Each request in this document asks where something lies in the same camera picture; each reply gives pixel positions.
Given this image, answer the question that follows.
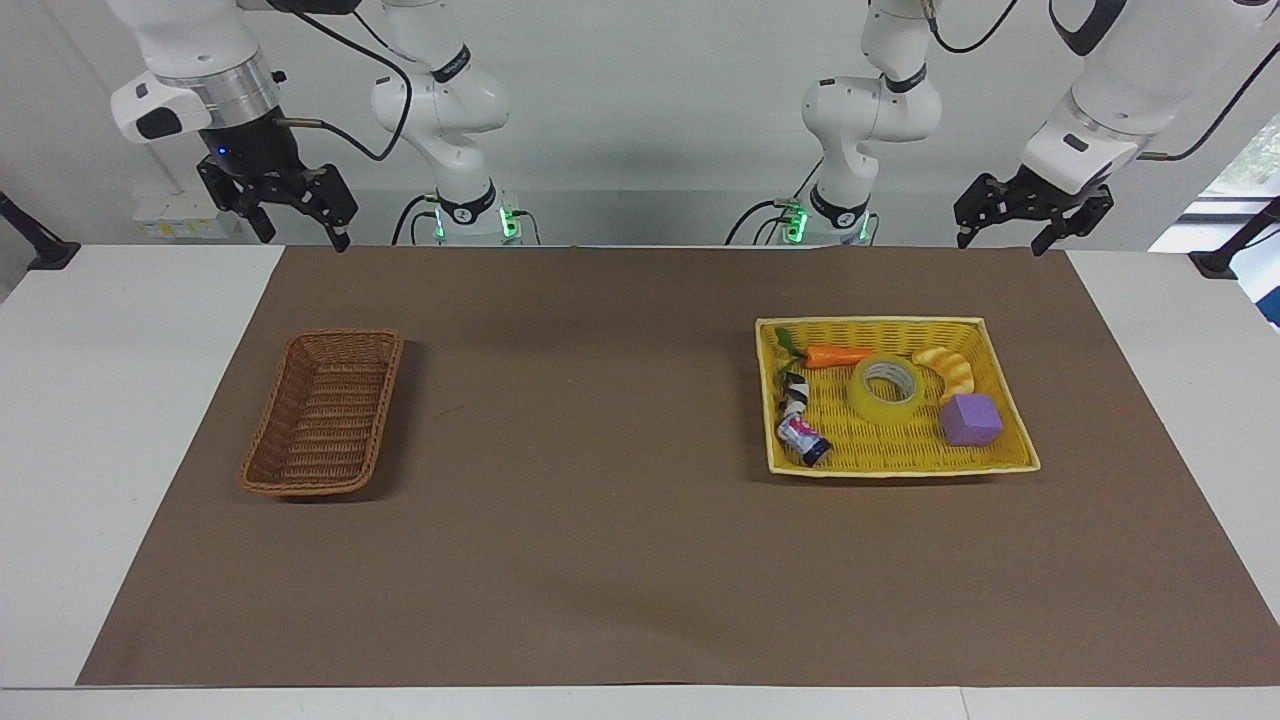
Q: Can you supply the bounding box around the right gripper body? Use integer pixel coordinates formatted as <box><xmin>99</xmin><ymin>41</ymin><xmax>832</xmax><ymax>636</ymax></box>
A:
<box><xmin>197</xmin><ymin>108</ymin><xmax>303</xmax><ymax>185</ymax></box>

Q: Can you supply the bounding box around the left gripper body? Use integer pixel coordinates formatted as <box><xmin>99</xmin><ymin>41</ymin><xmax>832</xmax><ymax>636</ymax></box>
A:
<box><xmin>1016</xmin><ymin>164</ymin><xmax>1115</xmax><ymax>217</ymax></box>

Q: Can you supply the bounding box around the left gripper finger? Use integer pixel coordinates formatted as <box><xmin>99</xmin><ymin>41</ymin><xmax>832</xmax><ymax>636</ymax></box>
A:
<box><xmin>1029</xmin><ymin>186</ymin><xmax>1116</xmax><ymax>258</ymax></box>
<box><xmin>953</xmin><ymin>172</ymin><xmax>1043</xmax><ymax>250</ymax></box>

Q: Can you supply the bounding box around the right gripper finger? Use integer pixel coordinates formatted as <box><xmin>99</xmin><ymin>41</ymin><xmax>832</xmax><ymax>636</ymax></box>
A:
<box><xmin>196</xmin><ymin>158</ymin><xmax>279</xmax><ymax>245</ymax></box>
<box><xmin>264</xmin><ymin>162</ymin><xmax>360</xmax><ymax>254</ymax></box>

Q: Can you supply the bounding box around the brown wicker basket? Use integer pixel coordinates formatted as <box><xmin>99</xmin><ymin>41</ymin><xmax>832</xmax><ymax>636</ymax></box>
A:
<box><xmin>238</xmin><ymin>329</ymin><xmax>406</xmax><ymax>498</ymax></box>

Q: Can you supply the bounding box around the clear yellowish tape roll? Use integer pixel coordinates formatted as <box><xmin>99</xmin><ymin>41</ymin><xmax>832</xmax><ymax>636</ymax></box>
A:
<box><xmin>847</xmin><ymin>353</ymin><xmax>928</xmax><ymax>426</ymax></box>

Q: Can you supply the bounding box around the yellow woven basket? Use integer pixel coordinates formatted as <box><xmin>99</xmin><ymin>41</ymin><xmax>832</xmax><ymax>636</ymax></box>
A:
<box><xmin>755</xmin><ymin>316</ymin><xmax>1042</xmax><ymax>479</ymax></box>

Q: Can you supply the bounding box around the black stand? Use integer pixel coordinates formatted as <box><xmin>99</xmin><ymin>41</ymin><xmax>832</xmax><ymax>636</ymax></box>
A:
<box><xmin>1188</xmin><ymin>196</ymin><xmax>1280</xmax><ymax>281</ymax></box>
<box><xmin>0</xmin><ymin>189</ymin><xmax>82</xmax><ymax>272</ymax></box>

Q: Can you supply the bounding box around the window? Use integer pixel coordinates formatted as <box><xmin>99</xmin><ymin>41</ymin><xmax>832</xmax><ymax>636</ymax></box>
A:
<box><xmin>1148</xmin><ymin>115</ymin><xmax>1280</xmax><ymax>331</ymax></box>

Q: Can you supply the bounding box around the toy croissant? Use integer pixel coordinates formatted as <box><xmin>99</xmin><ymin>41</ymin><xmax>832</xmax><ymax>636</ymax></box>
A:
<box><xmin>910</xmin><ymin>346</ymin><xmax>976</xmax><ymax>407</ymax></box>

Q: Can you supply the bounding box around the orange toy carrot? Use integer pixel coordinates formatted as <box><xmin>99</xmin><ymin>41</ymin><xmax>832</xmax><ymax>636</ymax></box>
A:
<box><xmin>774</xmin><ymin>327</ymin><xmax>877</xmax><ymax>372</ymax></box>

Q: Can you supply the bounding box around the purple cube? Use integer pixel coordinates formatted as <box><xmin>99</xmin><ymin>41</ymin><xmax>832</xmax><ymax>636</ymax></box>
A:
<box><xmin>939</xmin><ymin>393</ymin><xmax>1005</xmax><ymax>448</ymax></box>

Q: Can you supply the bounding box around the crumpled colourful snack wrapper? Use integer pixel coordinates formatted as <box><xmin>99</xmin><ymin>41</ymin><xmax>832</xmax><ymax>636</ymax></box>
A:
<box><xmin>776</xmin><ymin>411</ymin><xmax>835</xmax><ymax>469</ymax></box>

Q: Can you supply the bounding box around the white wall socket box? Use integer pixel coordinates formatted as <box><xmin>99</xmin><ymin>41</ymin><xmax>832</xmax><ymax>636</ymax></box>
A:
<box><xmin>133</xmin><ymin>193</ymin><xmax>229</xmax><ymax>242</ymax></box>

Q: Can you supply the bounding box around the black cable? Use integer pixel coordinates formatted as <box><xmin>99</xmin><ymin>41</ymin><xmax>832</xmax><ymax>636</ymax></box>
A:
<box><xmin>1138</xmin><ymin>40</ymin><xmax>1280</xmax><ymax>163</ymax></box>
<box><xmin>262</xmin><ymin>0</ymin><xmax>415</xmax><ymax>163</ymax></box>
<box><xmin>725</xmin><ymin>155</ymin><xmax>827</xmax><ymax>247</ymax></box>
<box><xmin>391</xmin><ymin>192</ymin><xmax>442</xmax><ymax>247</ymax></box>
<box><xmin>922</xmin><ymin>0</ymin><xmax>1021</xmax><ymax>55</ymax></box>

